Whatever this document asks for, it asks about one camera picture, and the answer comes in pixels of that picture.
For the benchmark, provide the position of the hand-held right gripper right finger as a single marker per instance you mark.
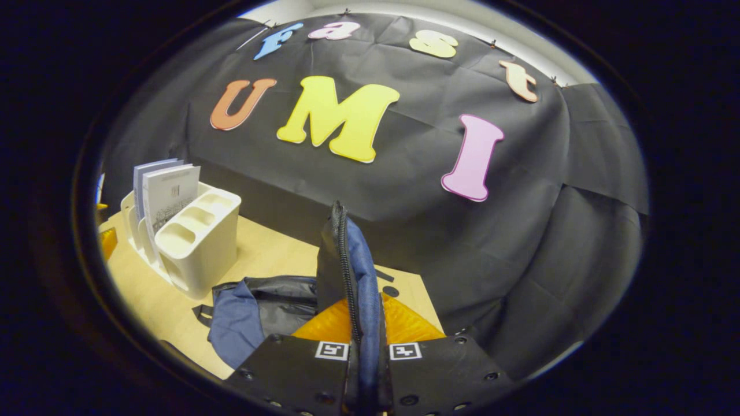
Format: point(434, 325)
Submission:
point(439, 370)

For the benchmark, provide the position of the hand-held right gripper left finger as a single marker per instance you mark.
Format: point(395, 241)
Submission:
point(295, 370)

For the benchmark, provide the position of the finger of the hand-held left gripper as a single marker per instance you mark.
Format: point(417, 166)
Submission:
point(108, 244)

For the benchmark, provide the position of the lilac grey book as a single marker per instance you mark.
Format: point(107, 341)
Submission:
point(139, 185)

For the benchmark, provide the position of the blue schoolbag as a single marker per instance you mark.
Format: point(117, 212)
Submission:
point(234, 323)

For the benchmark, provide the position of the white book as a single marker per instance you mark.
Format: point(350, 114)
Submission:
point(170, 196)

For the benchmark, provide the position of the cream plastic bookshelf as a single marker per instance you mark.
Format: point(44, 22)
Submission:
point(202, 248)

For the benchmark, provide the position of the black round table grommet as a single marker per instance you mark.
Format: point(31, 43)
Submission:
point(390, 290)

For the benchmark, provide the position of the black backdrop cloth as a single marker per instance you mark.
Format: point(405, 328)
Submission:
point(520, 231)

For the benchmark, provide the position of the thin white rod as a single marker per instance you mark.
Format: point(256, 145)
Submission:
point(254, 36)

